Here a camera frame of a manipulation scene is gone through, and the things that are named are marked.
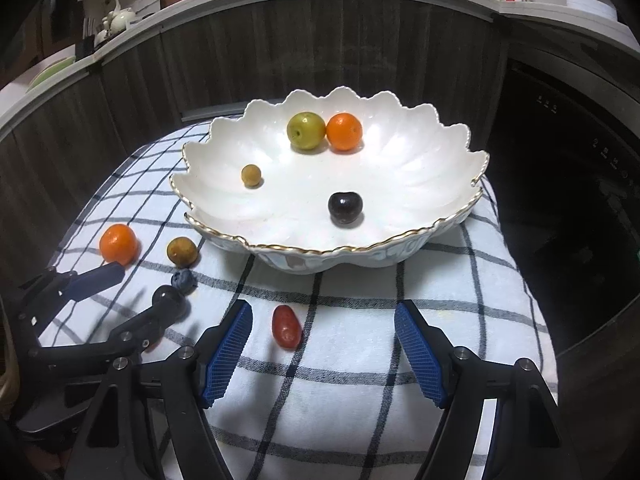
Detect green basin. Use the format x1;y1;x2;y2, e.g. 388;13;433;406
25;57;76;92

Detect small orange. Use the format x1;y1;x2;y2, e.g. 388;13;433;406
99;224;139;266

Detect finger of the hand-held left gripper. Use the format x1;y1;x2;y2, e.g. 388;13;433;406
27;299;192;367
15;261;127;313

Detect black built-in dishwasher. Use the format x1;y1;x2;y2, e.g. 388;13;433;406
487;45;640;361

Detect white round container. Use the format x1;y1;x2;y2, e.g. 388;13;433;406
565;0;618;16

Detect dark purple plum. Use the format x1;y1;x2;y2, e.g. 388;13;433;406
328;191;366;227
152;285;187;308

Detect large orange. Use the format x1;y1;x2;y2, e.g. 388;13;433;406
326;113;364;153

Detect dark utensil holder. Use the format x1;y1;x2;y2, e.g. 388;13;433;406
75;17;108;56

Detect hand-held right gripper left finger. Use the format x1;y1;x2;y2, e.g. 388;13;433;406
65;299;253;480

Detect white black checkered cloth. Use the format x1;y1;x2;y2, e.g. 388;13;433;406
37;120;558;480

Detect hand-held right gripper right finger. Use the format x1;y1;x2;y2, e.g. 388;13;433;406
394;299;583;480

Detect brown round fruit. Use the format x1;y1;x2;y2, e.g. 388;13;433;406
166;236;199;267

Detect dark wood base cabinets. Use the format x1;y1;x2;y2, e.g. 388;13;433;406
0;0;511;271

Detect green round plum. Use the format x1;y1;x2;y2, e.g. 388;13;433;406
286;111;327;152

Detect blueberry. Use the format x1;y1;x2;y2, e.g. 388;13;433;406
171;269;196;294

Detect white scalloped ceramic bowl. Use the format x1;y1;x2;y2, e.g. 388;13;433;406
169;87;491;276

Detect white teapot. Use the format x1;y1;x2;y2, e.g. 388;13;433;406
102;5;138;33

